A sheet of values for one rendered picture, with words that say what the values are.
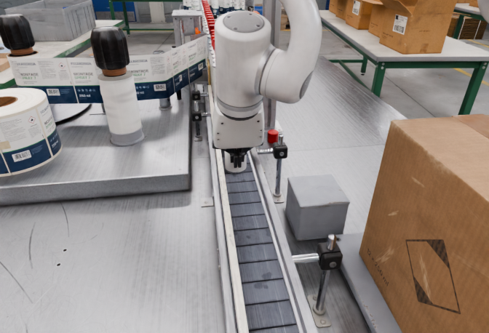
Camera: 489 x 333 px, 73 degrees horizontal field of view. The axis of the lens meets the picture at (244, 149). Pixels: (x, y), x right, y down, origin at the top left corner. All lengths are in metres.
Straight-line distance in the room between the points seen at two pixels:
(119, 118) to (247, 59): 0.50
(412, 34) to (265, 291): 2.11
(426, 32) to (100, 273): 2.28
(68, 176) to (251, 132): 0.46
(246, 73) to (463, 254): 0.35
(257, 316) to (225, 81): 0.35
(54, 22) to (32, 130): 1.96
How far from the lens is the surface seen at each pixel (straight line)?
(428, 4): 2.45
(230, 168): 0.77
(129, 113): 0.92
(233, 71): 0.52
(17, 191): 0.91
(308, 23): 0.48
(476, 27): 7.84
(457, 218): 0.43
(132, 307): 0.62
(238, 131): 0.62
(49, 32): 2.85
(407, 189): 0.49
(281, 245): 0.50
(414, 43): 2.48
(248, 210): 0.68
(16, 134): 0.90
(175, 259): 0.67
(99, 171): 0.86
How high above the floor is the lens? 1.32
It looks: 30 degrees down
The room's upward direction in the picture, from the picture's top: straight up
